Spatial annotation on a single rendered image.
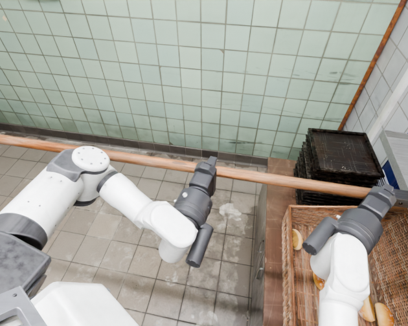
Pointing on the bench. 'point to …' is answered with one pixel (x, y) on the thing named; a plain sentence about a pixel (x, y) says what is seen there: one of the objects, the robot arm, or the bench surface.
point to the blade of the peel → (406, 167)
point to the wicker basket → (309, 218)
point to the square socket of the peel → (403, 198)
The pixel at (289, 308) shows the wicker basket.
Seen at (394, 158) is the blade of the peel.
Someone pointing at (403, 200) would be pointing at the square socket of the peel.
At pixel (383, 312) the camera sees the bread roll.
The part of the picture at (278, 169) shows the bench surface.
